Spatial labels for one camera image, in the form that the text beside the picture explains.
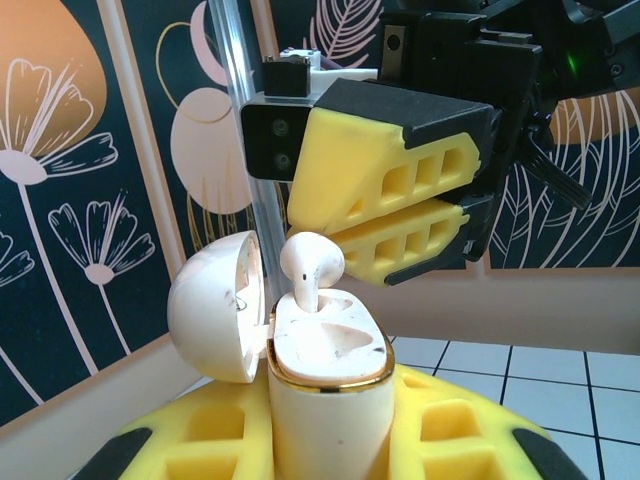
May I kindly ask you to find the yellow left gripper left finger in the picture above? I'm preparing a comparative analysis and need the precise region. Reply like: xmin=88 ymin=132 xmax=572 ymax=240
xmin=97 ymin=378 xmax=276 ymax=480

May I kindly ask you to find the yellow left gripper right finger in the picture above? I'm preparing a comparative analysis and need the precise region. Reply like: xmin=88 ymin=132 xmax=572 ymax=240
xmin=389 ymin=366 xmax=587 ymax=480

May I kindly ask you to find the white wireless earbud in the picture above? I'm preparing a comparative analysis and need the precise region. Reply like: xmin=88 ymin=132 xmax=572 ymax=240
xmin=278 ymin=231 xmax=347 ymax=312

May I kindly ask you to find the white earbud charging case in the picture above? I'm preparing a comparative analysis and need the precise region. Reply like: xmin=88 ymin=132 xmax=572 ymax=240
xmin=166 ymin=228 xmax=397 ymax=480

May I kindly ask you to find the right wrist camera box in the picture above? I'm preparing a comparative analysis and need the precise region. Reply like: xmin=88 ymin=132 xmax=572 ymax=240
xmin=238 ymin=47 xmax=379 ymax=182

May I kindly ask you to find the aluminium frame post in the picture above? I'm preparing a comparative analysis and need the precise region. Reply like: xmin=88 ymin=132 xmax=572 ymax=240
xmin=205 ymin=0 xmax=291 ymax=306

